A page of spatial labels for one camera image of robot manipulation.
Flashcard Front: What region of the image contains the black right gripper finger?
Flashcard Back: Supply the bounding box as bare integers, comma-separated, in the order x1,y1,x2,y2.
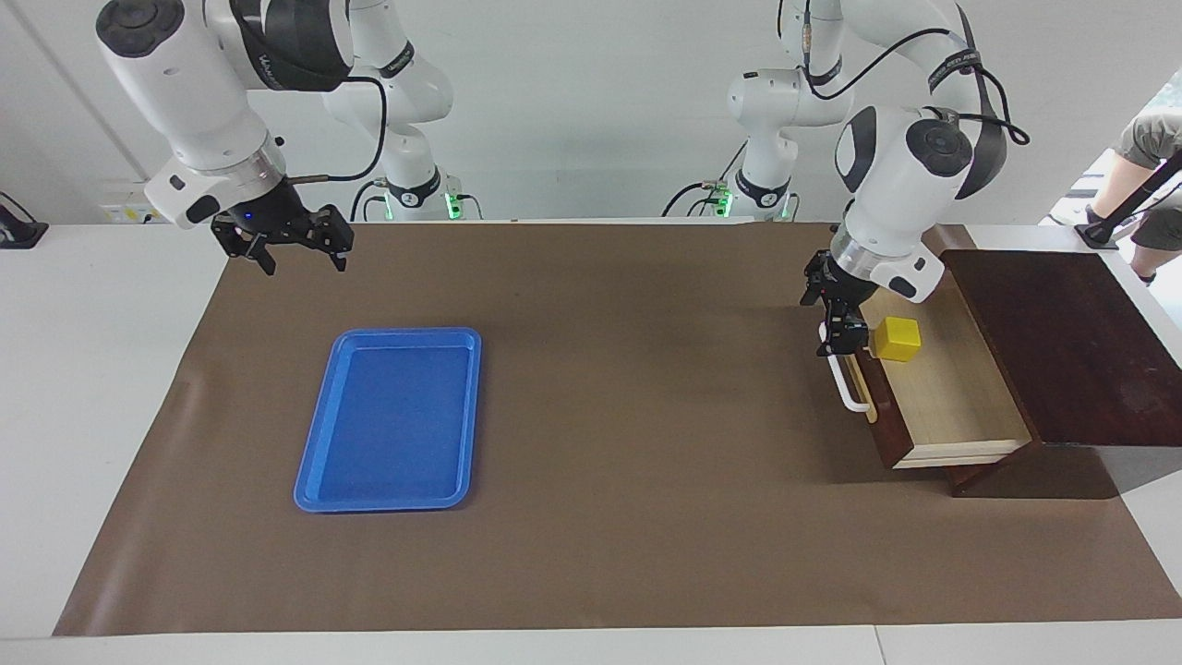
312,209,356,274
211,225,279,277

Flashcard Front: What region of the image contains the yellow cube block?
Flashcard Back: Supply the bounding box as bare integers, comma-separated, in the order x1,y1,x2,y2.
872,316,923,364

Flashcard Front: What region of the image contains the white drawer handle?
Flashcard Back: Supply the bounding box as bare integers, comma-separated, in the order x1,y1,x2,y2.
818,321,874,415

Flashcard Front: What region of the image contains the wooden drawer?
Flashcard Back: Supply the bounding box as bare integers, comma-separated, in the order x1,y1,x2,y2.
818,273,1034,471

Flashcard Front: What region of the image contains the blue plastic tray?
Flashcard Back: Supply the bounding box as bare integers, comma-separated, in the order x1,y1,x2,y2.
293,327,484,514

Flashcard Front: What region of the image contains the small black stand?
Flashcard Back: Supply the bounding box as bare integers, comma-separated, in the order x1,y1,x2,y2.
0,190,50,250

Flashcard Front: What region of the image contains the dark wooden cabinet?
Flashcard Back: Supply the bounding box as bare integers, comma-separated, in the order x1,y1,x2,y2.
922,224,1182,501

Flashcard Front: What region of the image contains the brown paper table mat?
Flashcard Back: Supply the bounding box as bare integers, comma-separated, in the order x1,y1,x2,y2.
52,220,1182,638

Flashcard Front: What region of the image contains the black stand with pole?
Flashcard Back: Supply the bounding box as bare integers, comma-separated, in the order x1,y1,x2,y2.
1075,148,1182,252

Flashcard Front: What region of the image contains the person in grey shorts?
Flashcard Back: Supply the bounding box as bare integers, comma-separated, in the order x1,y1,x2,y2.
1084,86,1182,284

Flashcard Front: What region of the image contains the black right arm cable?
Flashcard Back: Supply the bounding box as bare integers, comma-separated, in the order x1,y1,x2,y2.
275,74,390,185

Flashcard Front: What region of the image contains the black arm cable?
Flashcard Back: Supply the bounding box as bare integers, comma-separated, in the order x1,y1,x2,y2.
275,74,390,185
778,0,1031,149

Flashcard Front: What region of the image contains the white wall socket box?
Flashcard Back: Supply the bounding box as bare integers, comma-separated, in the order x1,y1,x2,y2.
99,179,191,225

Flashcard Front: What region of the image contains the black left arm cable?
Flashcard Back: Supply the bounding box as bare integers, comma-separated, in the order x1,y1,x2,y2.
778,0,1031,149

